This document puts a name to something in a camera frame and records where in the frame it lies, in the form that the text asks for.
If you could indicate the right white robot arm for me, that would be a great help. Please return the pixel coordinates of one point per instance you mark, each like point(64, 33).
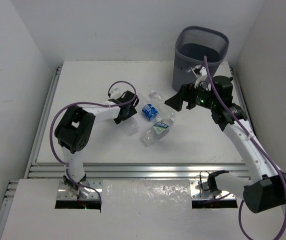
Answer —
point(266, 188)

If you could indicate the grey mesh waste bin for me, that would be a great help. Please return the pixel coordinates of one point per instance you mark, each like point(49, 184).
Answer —
point(192, 44)

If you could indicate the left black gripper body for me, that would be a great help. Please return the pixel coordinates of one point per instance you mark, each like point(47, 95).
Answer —
point(127, 106)

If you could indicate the blue label plastic bottle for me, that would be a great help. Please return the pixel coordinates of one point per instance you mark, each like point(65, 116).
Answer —
point(149, 112)

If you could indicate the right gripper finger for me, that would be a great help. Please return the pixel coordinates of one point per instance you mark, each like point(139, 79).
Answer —
point(186, 105)
point(176, 101)

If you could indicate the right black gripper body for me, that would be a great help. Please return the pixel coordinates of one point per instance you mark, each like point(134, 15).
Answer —
point(200, 97)

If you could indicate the green-white label plastic bottle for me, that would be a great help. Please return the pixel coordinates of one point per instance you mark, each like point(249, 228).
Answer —
point(156, 132)

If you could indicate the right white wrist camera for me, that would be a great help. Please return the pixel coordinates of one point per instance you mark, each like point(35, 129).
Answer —
point(200, 73)

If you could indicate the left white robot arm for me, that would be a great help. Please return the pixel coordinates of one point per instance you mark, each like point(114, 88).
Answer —
point(75, 127)

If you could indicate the long clear plastic bottle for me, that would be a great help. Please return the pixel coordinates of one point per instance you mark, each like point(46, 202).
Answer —
point(130, 125)

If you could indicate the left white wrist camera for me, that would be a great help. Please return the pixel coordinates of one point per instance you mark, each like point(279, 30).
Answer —
point(115, 94)

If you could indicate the aluminium front rail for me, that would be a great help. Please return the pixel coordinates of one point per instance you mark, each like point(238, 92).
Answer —
point(196, 174)

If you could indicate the white foam block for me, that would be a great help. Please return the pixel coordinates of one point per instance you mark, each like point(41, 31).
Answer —
point(155, 195)

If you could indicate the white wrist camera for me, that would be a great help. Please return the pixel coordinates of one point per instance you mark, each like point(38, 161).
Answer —
point(200, 73)
point(115, 94)

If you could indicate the clear ribbed plastic bottle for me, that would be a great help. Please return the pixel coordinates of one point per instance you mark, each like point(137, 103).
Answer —
point(158, 102)

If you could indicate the left aluminium side rail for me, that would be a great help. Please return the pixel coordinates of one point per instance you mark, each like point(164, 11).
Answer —
point(43, 120)

